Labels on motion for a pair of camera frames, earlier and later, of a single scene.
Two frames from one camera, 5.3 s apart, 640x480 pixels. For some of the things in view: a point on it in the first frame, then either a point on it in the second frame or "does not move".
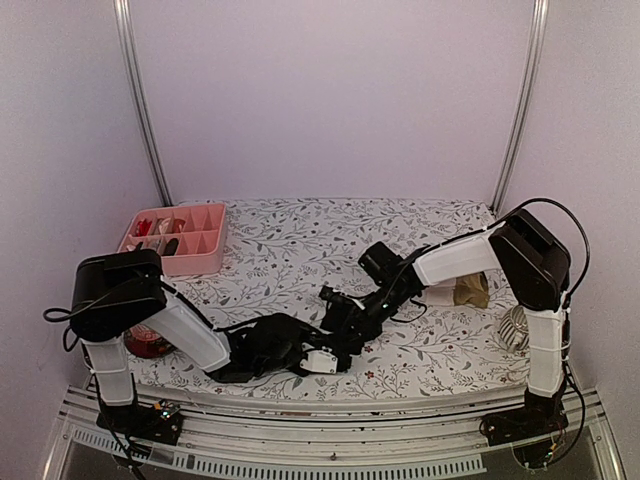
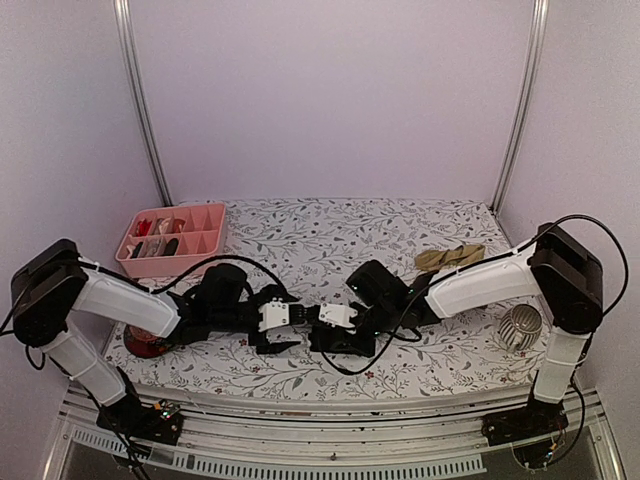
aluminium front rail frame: (433, 437) does not move
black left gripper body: (270, 367) → (225, 321)
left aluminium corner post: (141, 101) does not move
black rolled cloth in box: (170, 247) does not move
